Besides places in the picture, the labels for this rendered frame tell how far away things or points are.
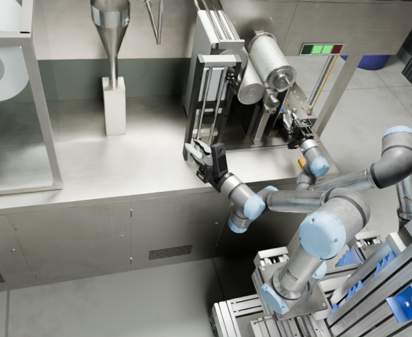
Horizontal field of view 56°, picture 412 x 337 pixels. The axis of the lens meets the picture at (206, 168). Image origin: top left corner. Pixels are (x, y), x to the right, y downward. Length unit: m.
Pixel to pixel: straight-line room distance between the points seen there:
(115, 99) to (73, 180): 0.39
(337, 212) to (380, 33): 1.50
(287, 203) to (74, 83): 1.20
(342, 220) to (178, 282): 1.56
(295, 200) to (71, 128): 1.12
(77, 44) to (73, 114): 0.34
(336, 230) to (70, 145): 1.25
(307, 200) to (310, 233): 0.22
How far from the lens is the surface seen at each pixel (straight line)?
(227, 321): 2.17
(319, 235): 1.05
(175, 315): 2.38
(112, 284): 2.44
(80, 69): 1.96
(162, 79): 2.04
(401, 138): 1.54
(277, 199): 1.35
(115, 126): 1.84
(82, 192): 1.67
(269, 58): 1.81
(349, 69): 2.70
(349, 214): 1.08
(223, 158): 1.31
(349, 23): 2.24
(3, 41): 1.24
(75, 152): 1.82
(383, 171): 1.47
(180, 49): 1.95
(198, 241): 2.19
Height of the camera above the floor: 2.24
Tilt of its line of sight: 49 degrees down
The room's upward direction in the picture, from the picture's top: 13 degrees clockwise
